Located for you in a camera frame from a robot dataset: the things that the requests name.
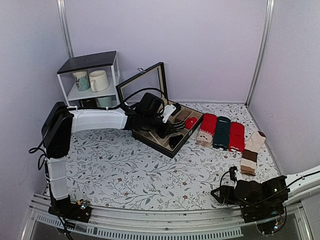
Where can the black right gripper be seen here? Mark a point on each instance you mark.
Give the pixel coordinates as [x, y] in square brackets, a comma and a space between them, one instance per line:
[225, 189]

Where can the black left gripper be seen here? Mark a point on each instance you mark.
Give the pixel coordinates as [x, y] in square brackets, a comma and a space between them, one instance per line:
[169, 128]

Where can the black white striped sock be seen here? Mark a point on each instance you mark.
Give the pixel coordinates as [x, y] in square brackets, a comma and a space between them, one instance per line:
[178, 126]

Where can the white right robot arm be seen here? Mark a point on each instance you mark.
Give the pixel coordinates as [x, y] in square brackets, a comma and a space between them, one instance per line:
[300, 185]

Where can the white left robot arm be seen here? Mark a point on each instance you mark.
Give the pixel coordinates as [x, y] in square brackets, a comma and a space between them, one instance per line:
[56, 132]

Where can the rolled tan sock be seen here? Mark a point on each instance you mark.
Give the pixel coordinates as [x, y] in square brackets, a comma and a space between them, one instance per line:
[182, 116]

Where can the rolled red sock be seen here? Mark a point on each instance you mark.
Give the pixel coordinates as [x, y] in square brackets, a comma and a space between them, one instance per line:
[190, 122]

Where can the rolled black sock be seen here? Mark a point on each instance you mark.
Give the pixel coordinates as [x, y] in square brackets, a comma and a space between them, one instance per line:
[175, 140]

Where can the red beige patterned sock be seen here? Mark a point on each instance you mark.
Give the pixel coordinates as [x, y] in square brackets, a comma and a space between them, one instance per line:
[207, 130]

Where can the black compartment storage box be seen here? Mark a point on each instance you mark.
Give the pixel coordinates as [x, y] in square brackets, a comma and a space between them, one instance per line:
[146, 92]

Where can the dark green sock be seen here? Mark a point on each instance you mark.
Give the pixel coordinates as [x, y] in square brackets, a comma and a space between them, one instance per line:
[221, 136]

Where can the cream brown striped sock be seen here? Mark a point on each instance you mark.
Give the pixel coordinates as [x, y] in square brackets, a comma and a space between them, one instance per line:
[248, 163]

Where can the red white sock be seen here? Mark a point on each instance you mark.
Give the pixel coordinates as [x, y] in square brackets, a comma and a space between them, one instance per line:
[236, 137]

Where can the mint green tumbler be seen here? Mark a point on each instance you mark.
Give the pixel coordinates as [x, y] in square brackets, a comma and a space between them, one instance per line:
[105, 101]

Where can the floral white table mat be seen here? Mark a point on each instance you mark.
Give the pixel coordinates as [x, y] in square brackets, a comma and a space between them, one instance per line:
[112, 169]

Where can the black mug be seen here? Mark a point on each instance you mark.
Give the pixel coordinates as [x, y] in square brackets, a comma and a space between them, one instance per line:
[88, 103]

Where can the white ceramic mug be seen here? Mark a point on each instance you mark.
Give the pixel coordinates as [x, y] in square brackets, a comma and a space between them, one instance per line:
[98, 80]

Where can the white shelf black top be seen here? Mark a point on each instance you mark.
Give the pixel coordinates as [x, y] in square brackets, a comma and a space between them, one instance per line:
[107, 61]

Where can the patterned teal white mug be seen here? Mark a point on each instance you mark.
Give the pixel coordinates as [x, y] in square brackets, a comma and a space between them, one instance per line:
[81, 80]

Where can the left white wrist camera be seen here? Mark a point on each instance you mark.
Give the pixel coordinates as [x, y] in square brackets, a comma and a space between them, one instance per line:
[168, 110]

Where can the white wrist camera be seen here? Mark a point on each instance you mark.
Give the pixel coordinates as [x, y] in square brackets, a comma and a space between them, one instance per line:
[168, 110]
[238, 177]

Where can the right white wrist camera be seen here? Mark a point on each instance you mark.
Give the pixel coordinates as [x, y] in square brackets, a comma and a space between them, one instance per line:
[238, 177]

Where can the aluminium front rail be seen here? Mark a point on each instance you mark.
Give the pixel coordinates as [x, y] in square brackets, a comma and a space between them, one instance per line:
[207, 224]

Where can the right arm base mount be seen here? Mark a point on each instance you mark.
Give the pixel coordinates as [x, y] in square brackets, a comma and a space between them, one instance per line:
[265, 217]

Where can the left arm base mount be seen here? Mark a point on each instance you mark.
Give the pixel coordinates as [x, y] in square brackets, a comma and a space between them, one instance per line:
[67, 209]

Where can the right aluminium corner post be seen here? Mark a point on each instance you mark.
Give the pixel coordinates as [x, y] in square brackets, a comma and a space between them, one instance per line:
[262, 49]

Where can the aluminium corner post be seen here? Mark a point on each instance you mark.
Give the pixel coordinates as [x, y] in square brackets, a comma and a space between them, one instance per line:
[62, 14]
[262, 49]

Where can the left aluminium corner post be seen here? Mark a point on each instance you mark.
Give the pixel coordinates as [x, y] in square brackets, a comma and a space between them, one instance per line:
[62, 14]

